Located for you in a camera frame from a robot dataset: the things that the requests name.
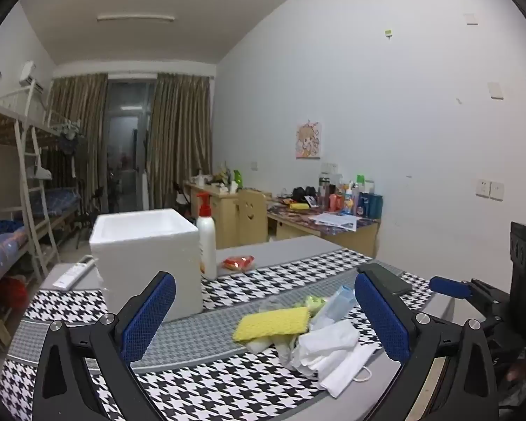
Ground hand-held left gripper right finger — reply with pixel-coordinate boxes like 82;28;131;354
354;271;496;421

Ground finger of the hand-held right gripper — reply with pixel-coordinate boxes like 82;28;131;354
430;275;505;307

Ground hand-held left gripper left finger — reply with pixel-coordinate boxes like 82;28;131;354
32;271;177;421

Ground blue face mask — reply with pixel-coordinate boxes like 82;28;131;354
309;285;358;332

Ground white tissue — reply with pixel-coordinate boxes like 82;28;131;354
289;319;361;375

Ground white foam box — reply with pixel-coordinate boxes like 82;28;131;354
89;209;203;324

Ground white face mask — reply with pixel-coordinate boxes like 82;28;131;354
318;342;380;399

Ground yellow-green plastic packet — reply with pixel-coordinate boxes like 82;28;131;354
258;294;329;317

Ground yellow sponge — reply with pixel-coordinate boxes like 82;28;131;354
233;307;311;343

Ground person's right hand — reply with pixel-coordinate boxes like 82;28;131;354
506;357;526;384

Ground black smartphone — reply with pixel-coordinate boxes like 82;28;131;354
357;262;413;295

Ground wooden desk with patterned mat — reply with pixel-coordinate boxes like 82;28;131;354
267;204;381;259

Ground white remote control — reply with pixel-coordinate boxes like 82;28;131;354
53;258;96;291

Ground white pump lotion bottle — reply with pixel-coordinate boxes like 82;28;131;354
195;192;217;280

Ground houndstooth tablecloth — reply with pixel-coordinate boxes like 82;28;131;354
0;248;465;421

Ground red snack packet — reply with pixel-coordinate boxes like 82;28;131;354
222;255;255;271

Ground printed paper sheets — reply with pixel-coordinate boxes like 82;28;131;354
309;213;361;232

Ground group of toiletry bottles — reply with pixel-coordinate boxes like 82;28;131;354
318;174;383;219

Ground plain wooden desk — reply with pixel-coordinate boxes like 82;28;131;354
184;182;272;248

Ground black folding chair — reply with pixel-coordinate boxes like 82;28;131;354
81;186;107;229

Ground red bag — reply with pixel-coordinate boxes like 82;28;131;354
0;274;29;305

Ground wooden chair with smiley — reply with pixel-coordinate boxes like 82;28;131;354
237;189;268;243

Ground black bag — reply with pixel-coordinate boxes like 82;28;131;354
293;187;318;205

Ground blue mattress sheet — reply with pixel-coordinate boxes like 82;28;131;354
39;186;80;211

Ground desk clutter pile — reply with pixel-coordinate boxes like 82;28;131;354
193;162;235;194

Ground blue plaid quilt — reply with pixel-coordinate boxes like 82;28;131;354
0;219;31;290

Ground glass balcony door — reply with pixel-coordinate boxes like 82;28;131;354
103;80;156;213

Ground white bunk ladder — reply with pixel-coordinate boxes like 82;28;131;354
14;120;60;279

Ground brown curtain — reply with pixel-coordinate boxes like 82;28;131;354
147;72;212;211
48;74;109;215

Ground hanging dark clothes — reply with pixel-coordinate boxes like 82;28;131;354
55;120;88;154

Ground metal bunk bed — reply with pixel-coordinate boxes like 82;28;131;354
0;57;90;316

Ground white air conditioner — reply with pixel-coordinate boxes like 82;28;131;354
19;62;45;93

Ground ceiling tube light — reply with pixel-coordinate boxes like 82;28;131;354
97;14;175;22

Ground double wall socket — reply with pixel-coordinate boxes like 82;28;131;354
476;178;505;201

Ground cartoon wall poster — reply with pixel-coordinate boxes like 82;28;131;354
295;120;323;159

